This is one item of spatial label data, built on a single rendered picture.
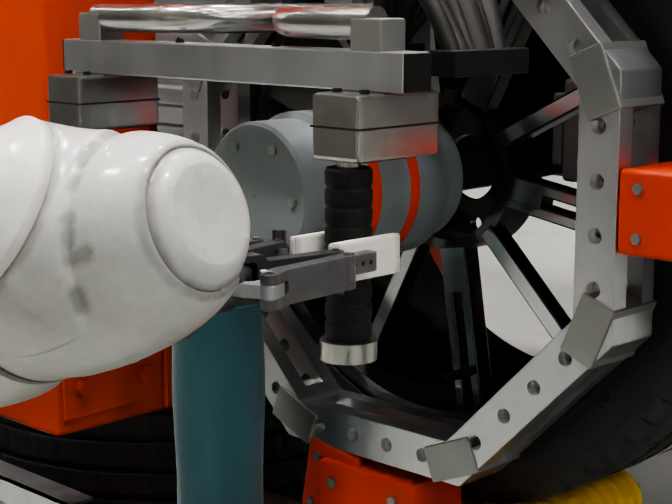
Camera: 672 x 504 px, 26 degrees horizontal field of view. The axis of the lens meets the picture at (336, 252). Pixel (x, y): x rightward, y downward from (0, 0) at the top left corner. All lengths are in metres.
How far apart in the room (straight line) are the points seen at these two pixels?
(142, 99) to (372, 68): 0.33
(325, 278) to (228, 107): 0.58
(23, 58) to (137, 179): 0.98
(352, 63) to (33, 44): 0.62
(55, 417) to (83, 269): 1.01
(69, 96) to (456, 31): 0.38
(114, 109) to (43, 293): 0.64
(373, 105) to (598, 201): 0.23
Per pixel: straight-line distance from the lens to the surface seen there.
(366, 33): 1.09
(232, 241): 0.71
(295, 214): 1.22
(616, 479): 1.52
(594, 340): 1.21
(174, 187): 0.68
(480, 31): 1.13
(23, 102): 1.66
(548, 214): 1.36
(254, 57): 1.17
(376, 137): 1.07
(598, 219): 1.20
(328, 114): 1.07
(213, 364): 1.37
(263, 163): 1.24
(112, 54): 1.32
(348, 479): 1.42
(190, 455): 1.41
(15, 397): 0.85
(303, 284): 0.98
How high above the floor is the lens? 1.03
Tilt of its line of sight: 10 degrees down
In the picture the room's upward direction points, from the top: straight up
